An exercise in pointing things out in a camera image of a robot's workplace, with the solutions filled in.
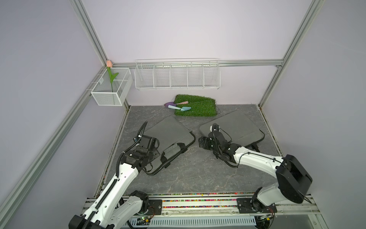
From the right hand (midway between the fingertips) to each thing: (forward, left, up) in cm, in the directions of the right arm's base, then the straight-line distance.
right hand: (202, 139), depth 87 cm
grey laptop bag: (+7, +19, -8) cm, 22 cm away
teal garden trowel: (+35, +13, -10) cm, 39 cm away
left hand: (-11, +28, +2) cm, 30 cm away
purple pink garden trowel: (+41, +22, -9) cm, 47 cm away
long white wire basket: (+45, +16, +17) cm, 50 cm away
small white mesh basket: (+16, +54, +24) cm, 61 cm away
